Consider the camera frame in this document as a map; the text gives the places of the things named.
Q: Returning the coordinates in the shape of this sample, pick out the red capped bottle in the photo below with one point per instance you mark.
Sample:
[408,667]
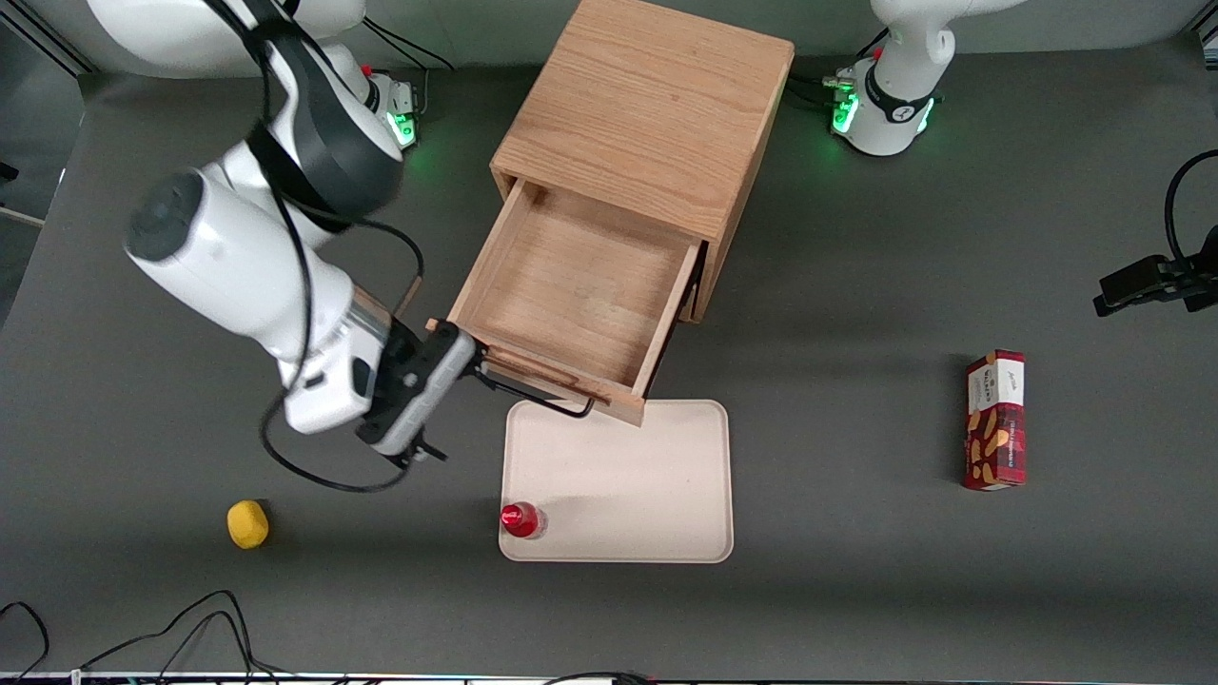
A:
[519,520]

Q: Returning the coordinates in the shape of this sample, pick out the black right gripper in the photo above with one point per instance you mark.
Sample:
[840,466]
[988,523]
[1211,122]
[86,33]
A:
[407,344]

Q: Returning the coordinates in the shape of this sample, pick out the beige plastic tray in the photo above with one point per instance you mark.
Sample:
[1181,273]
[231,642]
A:
[618,485]

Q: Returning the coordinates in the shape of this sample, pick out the red tartan shortbread box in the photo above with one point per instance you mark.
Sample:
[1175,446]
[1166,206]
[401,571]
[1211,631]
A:
[994,428]

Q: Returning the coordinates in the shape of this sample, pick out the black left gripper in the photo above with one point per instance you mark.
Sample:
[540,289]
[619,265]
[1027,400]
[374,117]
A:
[1145,279]

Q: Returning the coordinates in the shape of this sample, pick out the wooden drawer cabinet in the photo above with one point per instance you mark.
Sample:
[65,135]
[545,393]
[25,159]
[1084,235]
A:
[647,105]

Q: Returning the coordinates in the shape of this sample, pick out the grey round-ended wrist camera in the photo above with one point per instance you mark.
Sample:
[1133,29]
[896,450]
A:
[442,400]

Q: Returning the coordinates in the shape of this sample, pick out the black frame rail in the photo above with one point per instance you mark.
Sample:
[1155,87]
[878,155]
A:
[57,48]
[1207,43]

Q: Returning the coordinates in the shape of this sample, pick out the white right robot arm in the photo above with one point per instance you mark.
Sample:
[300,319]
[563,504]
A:
[219,257]

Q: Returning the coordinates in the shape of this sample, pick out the yellow lemon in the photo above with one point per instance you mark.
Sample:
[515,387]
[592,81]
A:
[247,525]

